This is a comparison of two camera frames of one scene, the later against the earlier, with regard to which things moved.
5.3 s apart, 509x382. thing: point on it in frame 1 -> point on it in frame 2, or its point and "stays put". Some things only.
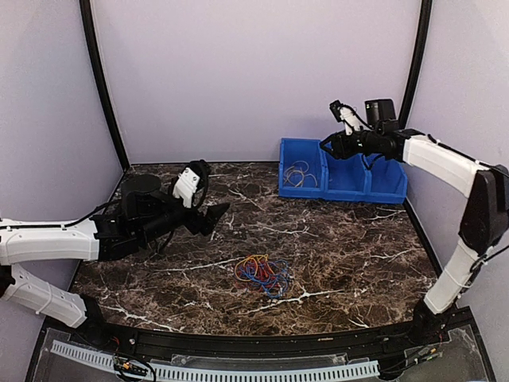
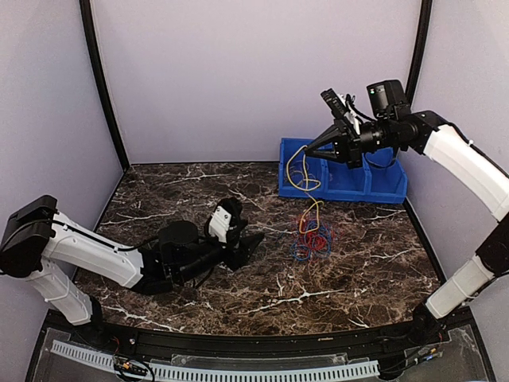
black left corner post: [87, 21] stays put
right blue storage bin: [385, 181] stays put
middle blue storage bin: [346, 180] stays put
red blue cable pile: [267, 275] -> [314, 241]
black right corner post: [413, 81] stays put
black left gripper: [209, 220] -> [238, 258]
